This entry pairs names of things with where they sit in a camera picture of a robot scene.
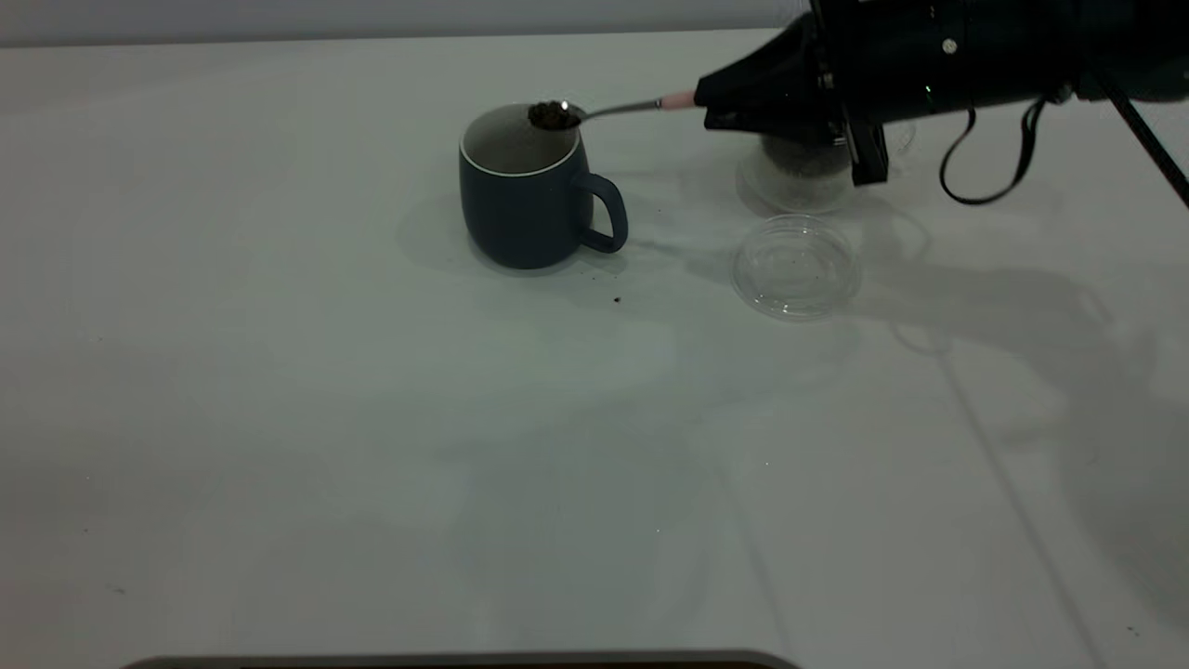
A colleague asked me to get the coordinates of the dark grey ceramic mug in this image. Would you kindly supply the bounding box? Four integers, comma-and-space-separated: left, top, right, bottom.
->
458, 102, 630, 271

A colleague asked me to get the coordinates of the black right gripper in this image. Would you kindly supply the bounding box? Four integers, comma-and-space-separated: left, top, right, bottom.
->
695, 0, 1023, 187

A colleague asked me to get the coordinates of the metal spoon pink handle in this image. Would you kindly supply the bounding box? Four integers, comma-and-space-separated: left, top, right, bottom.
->
528, 91, 698, 131

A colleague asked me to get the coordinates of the black straight cable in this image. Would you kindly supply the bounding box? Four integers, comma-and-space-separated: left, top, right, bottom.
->
1089, 72, 1189, 210

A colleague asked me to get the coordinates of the clear round glass dish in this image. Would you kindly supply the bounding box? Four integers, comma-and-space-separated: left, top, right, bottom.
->
731, 214, 863, 323

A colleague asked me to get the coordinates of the clear glass handled cup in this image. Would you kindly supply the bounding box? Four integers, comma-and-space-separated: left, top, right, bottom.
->
737, 119, 918, 215

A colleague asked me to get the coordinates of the black looped cable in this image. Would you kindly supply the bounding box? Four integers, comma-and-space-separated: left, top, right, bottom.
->
938, 88, 1069, 206

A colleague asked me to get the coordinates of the spoonful of coffee beans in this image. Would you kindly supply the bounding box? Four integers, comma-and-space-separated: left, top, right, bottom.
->
528, 100, 583, 131

